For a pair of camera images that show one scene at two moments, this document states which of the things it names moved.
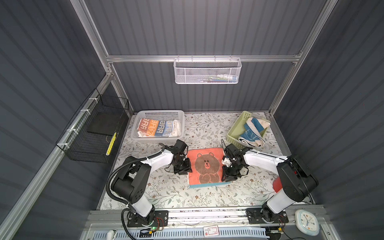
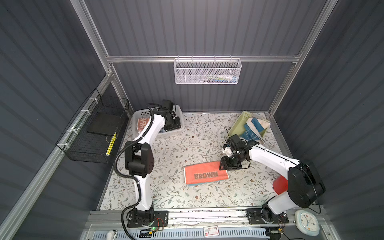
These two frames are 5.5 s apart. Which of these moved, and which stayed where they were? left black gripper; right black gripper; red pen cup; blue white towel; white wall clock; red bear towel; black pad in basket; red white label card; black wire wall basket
Moved: right black gripper; red bear towel; left black gripper
Stayed: black wire wall basket; black pad in basket; red white label card; blue white towel; white wall clock; red pen cup
